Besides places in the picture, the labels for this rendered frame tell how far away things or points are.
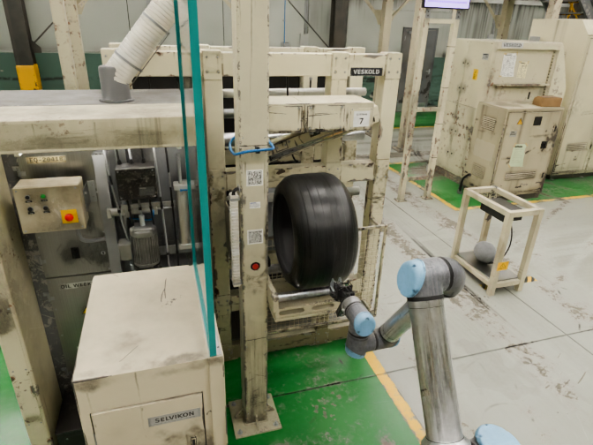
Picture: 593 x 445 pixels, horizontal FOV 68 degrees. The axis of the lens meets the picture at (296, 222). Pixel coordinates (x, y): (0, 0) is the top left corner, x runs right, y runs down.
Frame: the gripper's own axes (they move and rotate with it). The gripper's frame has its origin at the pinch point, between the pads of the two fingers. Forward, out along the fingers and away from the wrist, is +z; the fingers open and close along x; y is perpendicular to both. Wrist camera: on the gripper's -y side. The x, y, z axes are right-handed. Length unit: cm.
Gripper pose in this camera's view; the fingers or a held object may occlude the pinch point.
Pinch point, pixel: (333, 283)
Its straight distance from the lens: 213.4
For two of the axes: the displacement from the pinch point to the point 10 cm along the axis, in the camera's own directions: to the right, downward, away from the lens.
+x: -9.6, 0.9, -2.8
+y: 0.3, -9.1, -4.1
